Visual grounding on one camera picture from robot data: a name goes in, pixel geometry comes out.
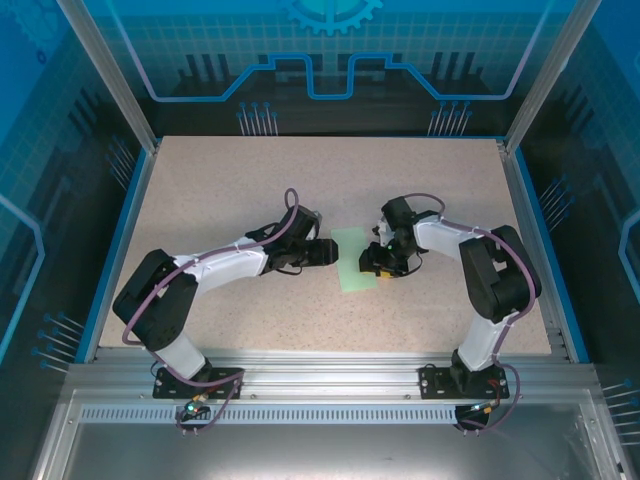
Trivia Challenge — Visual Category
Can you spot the aluminium frame post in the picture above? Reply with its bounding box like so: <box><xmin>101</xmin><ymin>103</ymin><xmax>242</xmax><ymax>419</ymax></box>
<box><xmin>55</xmin><ymin>0</ymin><xmax>162</xmax><ymax>154</ymax></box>
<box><xmin>502</xmin><ymin>0</ymin><xmax>604</xmax><ymax>154</ymax></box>

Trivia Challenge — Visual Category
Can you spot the slotted grey cable duct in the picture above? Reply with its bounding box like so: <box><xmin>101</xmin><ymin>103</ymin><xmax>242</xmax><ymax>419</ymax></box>
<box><xmin>78</xmin><ymin>405</ymin><xmax>589</xmax><ymax>426</ymax></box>

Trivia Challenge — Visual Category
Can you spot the silver metal panel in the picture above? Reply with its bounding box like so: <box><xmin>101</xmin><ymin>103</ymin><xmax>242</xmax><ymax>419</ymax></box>
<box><xmin>29</xmin><ymin>389</ymin><xmax>634</xmax><ymax>480</ymax></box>

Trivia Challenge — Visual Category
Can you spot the cable plug with green light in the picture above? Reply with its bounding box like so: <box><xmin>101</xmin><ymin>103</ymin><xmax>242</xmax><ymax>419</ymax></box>
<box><xmin>182</xmin><ymin>393</ymin><xmax>211</xmax><ymax>417</ymax></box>
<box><xmin>457</xmin><ymin>399</ymin><xmax>504</xmax><ymax>419</ymax></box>

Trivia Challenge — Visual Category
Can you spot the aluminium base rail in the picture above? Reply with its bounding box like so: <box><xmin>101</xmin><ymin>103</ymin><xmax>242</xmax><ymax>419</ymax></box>
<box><xmin>64</xmin><ymin>347</ymin><xmax>604</xmax><ymax>401</ymax></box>

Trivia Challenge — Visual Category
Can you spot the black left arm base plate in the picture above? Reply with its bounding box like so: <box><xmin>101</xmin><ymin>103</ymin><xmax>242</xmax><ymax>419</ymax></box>
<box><xmin>152</xmin><ymin>366</ymin><xmax>246</xmax><ymax>401</ymax></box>

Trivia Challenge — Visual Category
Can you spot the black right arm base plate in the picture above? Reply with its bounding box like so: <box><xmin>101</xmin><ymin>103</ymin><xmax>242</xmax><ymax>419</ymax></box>
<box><xmin>418</xmin><ymin>363</ymin><xmax>511</xmax><ymax>401</ymax></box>

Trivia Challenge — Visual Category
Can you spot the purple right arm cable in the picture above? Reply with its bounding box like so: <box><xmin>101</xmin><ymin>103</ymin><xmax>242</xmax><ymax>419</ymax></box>
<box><xmin>404</xmin><ymin>192</ymin><xmax>544</xmax><ymax>436</ymax></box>

